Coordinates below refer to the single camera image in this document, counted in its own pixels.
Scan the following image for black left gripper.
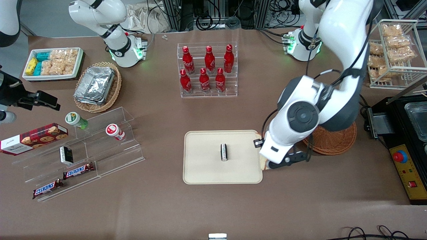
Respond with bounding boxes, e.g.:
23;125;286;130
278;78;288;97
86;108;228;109
254;138;309;170

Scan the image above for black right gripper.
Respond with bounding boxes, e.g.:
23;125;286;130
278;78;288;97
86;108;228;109
0;71;61;111

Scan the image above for white rectangular snack tray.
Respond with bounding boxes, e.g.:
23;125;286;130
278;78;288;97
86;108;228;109
22;47;84;82

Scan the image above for beige plastic tray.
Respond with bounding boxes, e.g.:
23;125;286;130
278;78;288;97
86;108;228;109
182;130;264;185

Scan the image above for oval wicker basket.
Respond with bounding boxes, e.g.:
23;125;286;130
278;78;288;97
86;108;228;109
73;61;122;113

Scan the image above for round brown wicker basket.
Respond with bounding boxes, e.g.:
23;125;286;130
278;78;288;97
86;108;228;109
302;121;357;156

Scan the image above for green cap small bottle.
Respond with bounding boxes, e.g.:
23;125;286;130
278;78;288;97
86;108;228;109
65;112;89;130

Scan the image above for clear bag of crackers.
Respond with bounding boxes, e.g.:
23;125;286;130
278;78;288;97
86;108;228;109
63;49;79;75
368;65;390;82
385;36;412;49
382;24;403;37
41;50;66;76
369;42;384;56

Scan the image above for red cookie box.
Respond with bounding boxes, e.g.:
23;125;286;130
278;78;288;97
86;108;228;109
0;122;69;156

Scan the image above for yellow snack packet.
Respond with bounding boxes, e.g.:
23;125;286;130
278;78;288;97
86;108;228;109
25;57;38;76

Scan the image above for stack of foil trays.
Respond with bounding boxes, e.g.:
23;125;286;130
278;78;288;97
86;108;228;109
74;66;116;106

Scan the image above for small black carton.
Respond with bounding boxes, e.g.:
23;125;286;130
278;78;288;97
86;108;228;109
59;146;74;166

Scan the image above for clear acrylic bottle rack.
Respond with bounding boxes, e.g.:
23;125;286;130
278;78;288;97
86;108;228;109
177;42;239;98

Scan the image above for red cola bottle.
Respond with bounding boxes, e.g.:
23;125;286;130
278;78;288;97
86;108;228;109
224;44;235;74
182;46;195;75
204;46;216;75
180;69;192;94
215;68;227;93
199;68;211;94

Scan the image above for red cap small bottle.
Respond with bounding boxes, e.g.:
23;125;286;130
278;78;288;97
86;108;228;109
105;123;126;141

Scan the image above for brown snickers bar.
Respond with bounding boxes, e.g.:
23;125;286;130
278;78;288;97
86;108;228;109
62;162;95;181
32;179;64;200

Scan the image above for clear acrylic step shelf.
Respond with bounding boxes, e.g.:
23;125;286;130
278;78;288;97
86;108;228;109
12;106;146;202

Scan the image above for crumpled white cloth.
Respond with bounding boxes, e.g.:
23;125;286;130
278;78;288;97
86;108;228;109
124;3;171;34

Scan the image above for red emergency stop button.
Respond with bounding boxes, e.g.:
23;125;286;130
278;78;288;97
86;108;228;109
392;150;408;164

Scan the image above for yellow black control box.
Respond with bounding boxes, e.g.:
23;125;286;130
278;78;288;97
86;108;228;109
389;144;427;205

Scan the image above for clear glass dish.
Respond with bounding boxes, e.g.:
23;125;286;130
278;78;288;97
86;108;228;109
404;101;427;143

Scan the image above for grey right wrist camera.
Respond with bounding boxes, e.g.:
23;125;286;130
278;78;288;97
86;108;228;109
0;111;17;124

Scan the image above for black floor cables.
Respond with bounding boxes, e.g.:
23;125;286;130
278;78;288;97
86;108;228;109
334;226;416;240

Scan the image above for white wire rack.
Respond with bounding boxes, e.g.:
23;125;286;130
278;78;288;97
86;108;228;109
366;19;427;90

